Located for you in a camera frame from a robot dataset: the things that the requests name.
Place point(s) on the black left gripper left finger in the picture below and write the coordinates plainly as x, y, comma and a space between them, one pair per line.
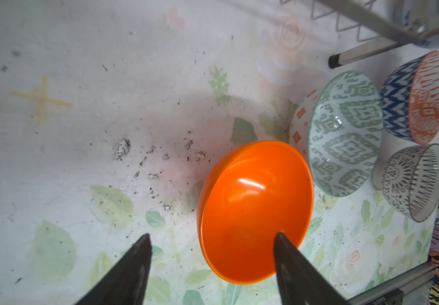
126, 282

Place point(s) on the grey dotted white bowl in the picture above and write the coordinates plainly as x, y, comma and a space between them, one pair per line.
409, 180

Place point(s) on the chrome wire dish rack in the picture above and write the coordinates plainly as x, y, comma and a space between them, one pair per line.
374, 24

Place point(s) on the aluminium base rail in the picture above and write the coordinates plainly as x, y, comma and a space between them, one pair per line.
412, 287

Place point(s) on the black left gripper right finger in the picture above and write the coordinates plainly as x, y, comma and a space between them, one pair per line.
298, 281

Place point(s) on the plain orange bowl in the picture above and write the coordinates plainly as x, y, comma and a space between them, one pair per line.
253, 193

